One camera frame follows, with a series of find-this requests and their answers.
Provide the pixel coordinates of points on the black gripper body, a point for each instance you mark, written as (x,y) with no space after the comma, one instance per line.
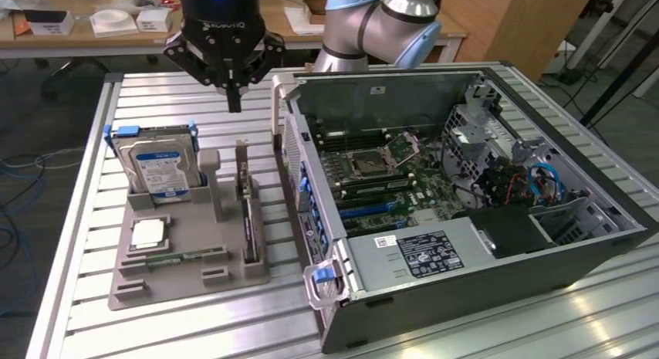
(224,31)

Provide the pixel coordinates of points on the Nvidia graphics card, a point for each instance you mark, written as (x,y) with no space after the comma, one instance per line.
(248,220)

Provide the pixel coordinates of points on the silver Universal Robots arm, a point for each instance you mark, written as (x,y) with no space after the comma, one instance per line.
(349,31)

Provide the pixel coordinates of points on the white paper box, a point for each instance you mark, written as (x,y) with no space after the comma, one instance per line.
(302,23)

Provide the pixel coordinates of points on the small white box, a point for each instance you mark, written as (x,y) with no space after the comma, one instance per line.
(154,21)

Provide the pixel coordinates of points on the small red tool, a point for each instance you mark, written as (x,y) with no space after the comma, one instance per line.
(168,2)

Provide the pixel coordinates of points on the brown cardboard box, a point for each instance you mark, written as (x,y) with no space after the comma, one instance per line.
(314,0)

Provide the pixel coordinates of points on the white square dish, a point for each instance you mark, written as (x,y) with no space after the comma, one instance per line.
(113,25)

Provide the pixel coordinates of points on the wooden desk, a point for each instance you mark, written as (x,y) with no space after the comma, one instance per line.
(102,40)

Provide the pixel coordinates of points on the black office chair base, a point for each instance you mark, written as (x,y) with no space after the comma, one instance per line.
(66,65)

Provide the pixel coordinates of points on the RAM slot white clips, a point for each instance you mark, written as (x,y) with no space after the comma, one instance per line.
(360,139)
(360,131)

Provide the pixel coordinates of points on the white box with black lid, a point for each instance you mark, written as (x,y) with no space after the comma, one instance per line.
(50,27)

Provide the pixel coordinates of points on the RAM slot black clips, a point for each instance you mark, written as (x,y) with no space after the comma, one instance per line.
(360,144)
(360,136)

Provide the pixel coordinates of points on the hard disk with blue carrier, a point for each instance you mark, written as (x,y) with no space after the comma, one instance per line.
(158,170)

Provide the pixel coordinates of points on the CPU socket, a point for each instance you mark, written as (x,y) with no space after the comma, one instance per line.
(368,164)

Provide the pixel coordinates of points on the metal socket cover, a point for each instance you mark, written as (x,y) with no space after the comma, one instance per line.
(402,146)

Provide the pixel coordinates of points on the clear plastic bag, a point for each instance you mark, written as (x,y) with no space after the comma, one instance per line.
(14,0)

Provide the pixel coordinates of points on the labelled RAM stick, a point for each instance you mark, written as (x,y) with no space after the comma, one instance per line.
(380,188)

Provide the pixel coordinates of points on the silver metal disk bay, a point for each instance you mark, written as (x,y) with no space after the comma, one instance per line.
(465,143)

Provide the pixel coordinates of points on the blue expansion slot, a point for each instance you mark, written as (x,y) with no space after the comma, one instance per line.
(368,211)

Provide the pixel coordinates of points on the grey parts rack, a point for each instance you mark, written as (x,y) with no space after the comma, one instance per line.
(205,235)

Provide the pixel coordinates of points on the silver CPU chip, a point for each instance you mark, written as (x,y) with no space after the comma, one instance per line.
(148,234)

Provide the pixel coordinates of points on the green Dell motherboard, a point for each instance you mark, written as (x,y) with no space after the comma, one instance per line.
(426,193)

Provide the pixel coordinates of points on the wooden cabinet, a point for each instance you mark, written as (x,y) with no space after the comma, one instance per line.
(514,27)

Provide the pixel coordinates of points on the silver chipset heatsink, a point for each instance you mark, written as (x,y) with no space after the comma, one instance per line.
(424,216)

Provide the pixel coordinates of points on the green RAM stick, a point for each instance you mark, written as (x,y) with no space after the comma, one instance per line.
(169,258)

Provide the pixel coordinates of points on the white floor box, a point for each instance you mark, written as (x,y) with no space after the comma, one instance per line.
(557,58)

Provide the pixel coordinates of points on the grey power supply unit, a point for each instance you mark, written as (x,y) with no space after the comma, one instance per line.
(370,266)

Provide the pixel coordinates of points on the black power adapter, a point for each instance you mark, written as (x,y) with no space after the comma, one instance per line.
(571,76)

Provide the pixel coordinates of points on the black stand pole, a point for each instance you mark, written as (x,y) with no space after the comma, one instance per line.
(612,87)

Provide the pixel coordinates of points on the grey plastic disk bay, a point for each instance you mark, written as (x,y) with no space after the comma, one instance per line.
(571,220)

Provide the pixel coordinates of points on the open black PC case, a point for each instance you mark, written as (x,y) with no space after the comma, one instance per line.
(462,309)

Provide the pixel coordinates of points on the white table frame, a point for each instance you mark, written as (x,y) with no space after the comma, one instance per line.
(645,85)

